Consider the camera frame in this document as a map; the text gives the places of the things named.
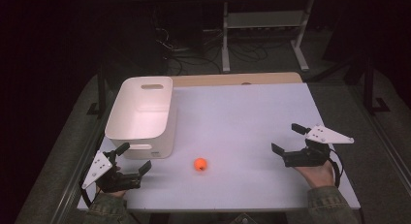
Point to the small orange fruit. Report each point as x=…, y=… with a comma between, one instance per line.
x=200, y=164

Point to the black metal stand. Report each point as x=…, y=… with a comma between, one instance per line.
x=369, y=88

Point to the person's right hand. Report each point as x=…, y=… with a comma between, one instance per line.
x=318, y=176

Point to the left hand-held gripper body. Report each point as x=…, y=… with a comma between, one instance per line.
x=120, y=182

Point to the white metal stand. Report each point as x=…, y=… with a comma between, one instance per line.
x=265, y=19

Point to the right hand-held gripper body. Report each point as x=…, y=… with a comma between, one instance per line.
x=307, y=157

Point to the white plastic bin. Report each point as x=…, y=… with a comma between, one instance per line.
x=142, y=120

